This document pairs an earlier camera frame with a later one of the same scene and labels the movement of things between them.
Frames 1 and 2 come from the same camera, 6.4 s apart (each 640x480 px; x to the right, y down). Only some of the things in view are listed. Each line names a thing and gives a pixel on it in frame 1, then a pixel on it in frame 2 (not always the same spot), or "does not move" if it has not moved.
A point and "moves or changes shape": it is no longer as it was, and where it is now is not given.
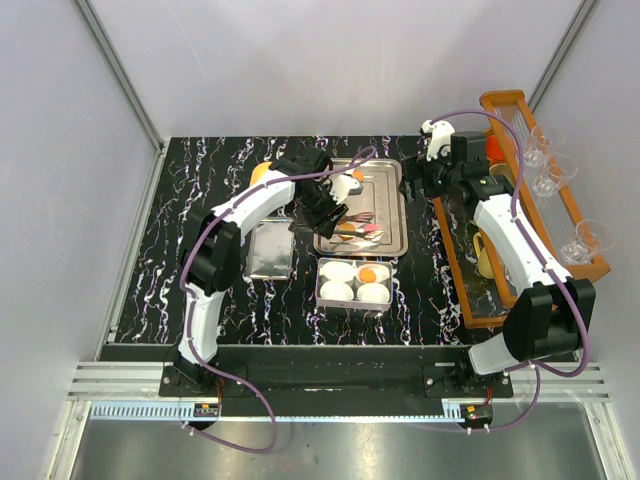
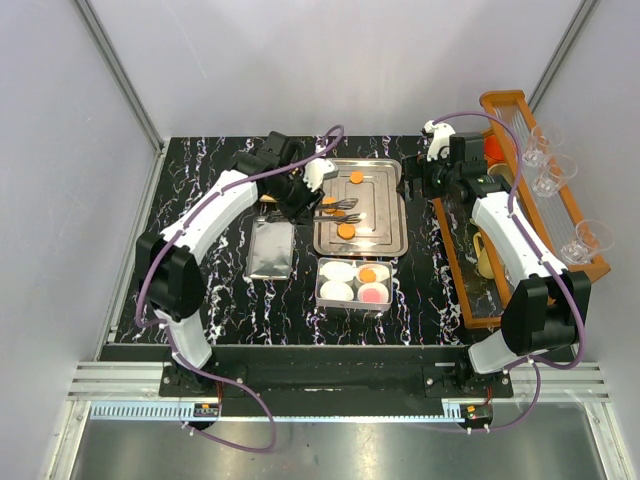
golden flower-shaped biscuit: [367, 275] does not move
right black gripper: [415, 168] does not move
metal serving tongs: [360, 217] moves or changes shape
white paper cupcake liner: [336, 290] does not move
